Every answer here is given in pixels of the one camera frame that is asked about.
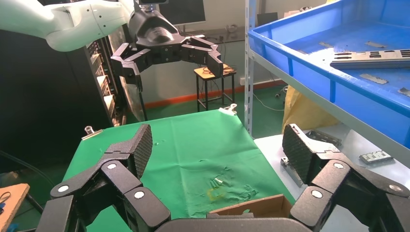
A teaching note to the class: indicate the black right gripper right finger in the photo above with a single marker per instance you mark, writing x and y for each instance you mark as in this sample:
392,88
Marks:
333,179

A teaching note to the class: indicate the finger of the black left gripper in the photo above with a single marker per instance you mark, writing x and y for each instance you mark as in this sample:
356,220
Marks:
208,54
128,64

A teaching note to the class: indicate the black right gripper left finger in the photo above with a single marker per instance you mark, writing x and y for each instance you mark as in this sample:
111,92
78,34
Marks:
121,179

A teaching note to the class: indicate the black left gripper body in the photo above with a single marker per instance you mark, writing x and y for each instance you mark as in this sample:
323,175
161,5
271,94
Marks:
157,32

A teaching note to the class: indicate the silver metal shield plate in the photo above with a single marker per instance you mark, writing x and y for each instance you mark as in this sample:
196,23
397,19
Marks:
358,55

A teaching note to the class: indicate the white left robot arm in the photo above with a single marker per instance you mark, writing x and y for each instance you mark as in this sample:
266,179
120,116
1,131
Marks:
64,19

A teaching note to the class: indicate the brown cardboard box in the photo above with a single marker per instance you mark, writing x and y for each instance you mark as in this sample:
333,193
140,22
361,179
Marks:
256,208

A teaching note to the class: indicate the blue plastic tray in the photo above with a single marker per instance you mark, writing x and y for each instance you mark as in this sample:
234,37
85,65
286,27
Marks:
314,70

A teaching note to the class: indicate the wooden top metal stool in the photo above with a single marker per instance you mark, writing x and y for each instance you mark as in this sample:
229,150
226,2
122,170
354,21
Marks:
200,73

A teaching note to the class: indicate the grey office desk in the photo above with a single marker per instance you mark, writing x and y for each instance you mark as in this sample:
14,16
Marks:
224,35

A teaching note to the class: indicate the black server rack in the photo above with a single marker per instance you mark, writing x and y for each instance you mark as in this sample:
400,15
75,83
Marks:
102,80

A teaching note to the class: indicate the large black computer monitor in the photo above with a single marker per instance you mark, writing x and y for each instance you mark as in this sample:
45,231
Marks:
182,11

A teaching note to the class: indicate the narrow slotted metal strip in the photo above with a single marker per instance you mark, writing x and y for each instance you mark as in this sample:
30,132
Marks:
323,137

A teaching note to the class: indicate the small slotted metal piece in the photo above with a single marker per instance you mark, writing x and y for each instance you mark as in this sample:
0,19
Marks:
375,157

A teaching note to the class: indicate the small black monitor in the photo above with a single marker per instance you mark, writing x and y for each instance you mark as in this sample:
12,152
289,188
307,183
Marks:
267,19

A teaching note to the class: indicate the yellow woven sack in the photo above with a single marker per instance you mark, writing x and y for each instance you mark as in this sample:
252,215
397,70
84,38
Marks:
301,112

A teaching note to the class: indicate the green table cloth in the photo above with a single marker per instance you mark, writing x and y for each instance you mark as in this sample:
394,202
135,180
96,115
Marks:
192,144

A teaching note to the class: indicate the light wooden board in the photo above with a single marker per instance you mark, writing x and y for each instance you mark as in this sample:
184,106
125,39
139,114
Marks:
17,198

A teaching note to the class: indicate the grey tape strip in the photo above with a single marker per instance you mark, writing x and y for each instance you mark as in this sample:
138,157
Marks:
373,78
326,44
375,44
404,92

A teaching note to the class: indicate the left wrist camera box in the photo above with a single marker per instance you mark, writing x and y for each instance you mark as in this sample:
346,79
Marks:
153,1

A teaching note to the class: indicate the white slotted metal shelf frame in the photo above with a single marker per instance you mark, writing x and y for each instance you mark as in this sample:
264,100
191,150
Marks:
250,64

